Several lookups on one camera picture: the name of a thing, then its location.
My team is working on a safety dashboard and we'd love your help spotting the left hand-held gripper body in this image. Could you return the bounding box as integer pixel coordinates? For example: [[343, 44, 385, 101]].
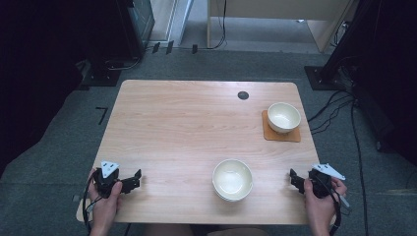
[[93, 160, 123, 200]]

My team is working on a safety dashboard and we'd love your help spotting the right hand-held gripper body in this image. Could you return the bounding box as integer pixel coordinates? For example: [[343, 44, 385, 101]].
[[308, 162, 347, 200]]

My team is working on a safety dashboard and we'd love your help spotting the cream ceramic bowl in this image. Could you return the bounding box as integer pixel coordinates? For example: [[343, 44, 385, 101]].
[[214, 191, 252, 203], [267, 101, 302, 135], [211, 158, 254, 202]]

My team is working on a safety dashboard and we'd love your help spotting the person's left hand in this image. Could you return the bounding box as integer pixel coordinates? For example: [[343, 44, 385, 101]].
[[87, 167, 124, 232]]

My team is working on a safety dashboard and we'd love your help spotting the person's right hand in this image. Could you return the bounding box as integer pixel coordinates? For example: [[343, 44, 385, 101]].
[[303, 176, 348, 232]]

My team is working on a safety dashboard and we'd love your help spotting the orange patterned coaster mat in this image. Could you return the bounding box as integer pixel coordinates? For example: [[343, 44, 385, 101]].
[[261, 109, 302, 144]]

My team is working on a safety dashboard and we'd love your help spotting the yellow floor tape line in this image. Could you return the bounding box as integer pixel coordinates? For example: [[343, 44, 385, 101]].
[[374, 188, 417, 198]]

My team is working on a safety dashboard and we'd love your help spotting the black stand with square base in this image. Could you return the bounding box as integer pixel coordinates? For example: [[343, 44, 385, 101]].
[[304, 0, 378, 91]]

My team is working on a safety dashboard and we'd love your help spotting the black stand base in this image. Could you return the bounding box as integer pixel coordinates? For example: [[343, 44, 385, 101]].
[[80, 57, 123, 89]]

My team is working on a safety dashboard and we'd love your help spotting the dark curtain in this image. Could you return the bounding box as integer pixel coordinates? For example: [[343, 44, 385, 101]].
[[0, 0, 119, 178]]

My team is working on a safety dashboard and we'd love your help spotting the black computer tower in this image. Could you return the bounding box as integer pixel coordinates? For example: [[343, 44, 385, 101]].
[[116, 0, 156, 61]]

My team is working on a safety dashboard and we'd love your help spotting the light wooden desk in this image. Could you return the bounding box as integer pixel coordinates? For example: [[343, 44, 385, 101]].
[[206, 0, 359, 54]]

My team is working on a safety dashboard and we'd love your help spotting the grey cable plug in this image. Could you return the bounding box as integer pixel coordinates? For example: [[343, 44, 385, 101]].
[[336, 191, 352, 211]]

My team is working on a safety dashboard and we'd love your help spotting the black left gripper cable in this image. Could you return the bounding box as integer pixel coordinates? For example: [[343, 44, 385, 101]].
[[82, 170, 101, 236]]

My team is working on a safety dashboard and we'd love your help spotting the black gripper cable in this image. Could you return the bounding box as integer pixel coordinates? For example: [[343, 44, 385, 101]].
[[82, 170, 101, 236], [314, 173, 342, 236]]

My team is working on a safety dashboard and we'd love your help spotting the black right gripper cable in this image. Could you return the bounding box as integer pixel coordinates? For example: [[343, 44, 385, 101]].
[[314, 173, 342, 236]]

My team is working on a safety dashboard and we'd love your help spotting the long black floor cable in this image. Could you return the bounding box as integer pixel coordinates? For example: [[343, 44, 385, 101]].
[[349, 97, 371, 236]]

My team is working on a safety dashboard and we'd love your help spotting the bundle of black floor cables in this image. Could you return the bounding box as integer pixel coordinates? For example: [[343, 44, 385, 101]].
[[307, 88, 358, 136]]

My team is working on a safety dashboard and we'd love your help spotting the black hanging cable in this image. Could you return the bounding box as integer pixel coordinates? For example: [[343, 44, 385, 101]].
[[209, 0, 228, 51]]

